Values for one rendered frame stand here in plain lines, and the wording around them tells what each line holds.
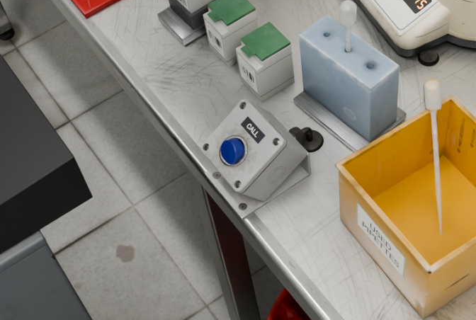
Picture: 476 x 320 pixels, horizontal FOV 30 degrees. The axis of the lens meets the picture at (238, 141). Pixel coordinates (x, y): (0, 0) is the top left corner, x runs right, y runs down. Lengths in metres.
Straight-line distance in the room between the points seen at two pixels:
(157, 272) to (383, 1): 1.02
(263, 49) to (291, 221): 0.18
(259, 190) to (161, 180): 1.14
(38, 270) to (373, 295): 0.36
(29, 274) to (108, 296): 0.92
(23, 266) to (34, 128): 0.15
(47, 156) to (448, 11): 0.45
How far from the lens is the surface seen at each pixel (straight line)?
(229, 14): 0.98
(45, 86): 2.25
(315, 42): 0.89
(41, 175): 0.88
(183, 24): 1.05
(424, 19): 0.99
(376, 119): 0.90
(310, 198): 0.90
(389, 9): 1.01
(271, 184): 0.88
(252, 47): 0.94
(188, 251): 1.90
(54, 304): 1.04
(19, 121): 0.93
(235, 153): 0.85
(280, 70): 0.96
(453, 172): 0.91
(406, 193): 0.90
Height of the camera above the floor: 1.64
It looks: 54 degrees down
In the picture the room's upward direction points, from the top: 11 degrees counter-clockwise
